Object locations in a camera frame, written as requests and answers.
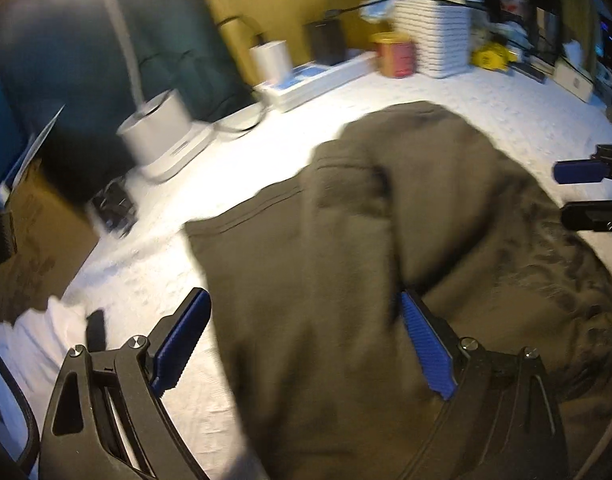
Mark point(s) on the small black bundled object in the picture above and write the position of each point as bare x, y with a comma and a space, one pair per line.
115, 210

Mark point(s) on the white power strip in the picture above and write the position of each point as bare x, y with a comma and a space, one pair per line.
316, 80

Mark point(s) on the black charger adapter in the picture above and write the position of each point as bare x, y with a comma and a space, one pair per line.
327, 42

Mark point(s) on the white woven basket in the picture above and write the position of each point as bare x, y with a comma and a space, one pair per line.
438, 40

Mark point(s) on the white charger adapter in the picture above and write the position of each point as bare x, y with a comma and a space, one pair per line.
271, 62

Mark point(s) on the brown cardboard box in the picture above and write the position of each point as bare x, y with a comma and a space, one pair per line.
41, 240

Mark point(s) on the black chair armrest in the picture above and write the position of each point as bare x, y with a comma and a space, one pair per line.
16, 410

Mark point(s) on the teal curtain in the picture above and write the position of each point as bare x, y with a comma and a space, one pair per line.
86, 50

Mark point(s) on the dark olive patterned garment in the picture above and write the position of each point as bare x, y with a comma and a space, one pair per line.
336, 260

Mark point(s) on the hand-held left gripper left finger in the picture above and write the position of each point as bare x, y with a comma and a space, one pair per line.
181, 340

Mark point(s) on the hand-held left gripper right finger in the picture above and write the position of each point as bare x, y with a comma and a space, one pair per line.
428, 345

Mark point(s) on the small white box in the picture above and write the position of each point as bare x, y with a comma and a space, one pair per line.
576, 81

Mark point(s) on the white smooth cloth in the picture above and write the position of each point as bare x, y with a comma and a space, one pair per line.
21, 355

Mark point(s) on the white desk lamp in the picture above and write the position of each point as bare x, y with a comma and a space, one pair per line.
161, 130

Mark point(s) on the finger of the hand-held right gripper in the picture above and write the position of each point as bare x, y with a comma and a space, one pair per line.
578, 172
591, 216

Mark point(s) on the white textured tablecloth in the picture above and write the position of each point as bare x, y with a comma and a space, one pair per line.
246, 160

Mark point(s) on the small yellow object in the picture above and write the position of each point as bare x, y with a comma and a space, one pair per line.
490, 56

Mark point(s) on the steel thermos flask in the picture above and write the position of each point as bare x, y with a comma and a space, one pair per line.
547, 35

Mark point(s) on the red round can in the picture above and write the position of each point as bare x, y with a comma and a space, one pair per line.
395, 57

